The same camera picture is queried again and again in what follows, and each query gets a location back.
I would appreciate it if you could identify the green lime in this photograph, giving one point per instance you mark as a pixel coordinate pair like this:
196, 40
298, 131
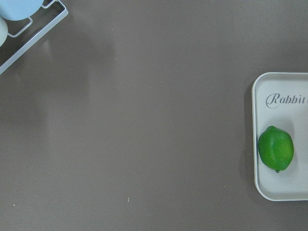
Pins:
276, 148

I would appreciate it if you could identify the cream rabbit tray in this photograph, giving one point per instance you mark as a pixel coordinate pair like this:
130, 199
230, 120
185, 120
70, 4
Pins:
281, 100

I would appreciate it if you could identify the white cup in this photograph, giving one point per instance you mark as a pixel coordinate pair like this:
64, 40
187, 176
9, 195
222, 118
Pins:
3, 31

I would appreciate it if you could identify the light blue cup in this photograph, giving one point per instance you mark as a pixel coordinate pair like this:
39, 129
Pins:
16, 10

